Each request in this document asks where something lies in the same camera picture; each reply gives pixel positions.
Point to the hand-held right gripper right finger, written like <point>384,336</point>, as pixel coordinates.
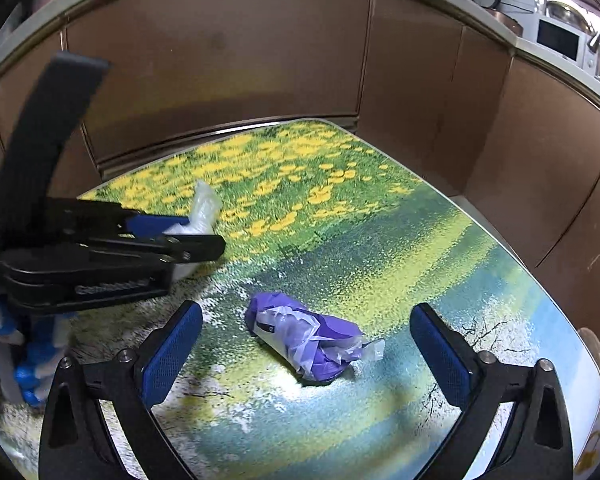
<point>440,355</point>

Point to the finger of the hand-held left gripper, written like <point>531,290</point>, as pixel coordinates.
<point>200,249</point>
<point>155,224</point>

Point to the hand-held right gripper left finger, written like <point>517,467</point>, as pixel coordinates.
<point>172,350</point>

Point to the translucent white plastic scrap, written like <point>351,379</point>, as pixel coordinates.
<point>202,210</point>

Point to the purple and white wrapper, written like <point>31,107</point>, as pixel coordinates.
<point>300,335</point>

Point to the person's left hand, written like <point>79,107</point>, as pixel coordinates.
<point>30,365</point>

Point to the brown kitchen cabinet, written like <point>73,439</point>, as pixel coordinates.
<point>280,60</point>

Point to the white microwave oven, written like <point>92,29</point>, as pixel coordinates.
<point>560,40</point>

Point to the copper pot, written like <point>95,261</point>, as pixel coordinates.
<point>504,21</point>

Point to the steel pot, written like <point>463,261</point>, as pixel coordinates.
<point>567,12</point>

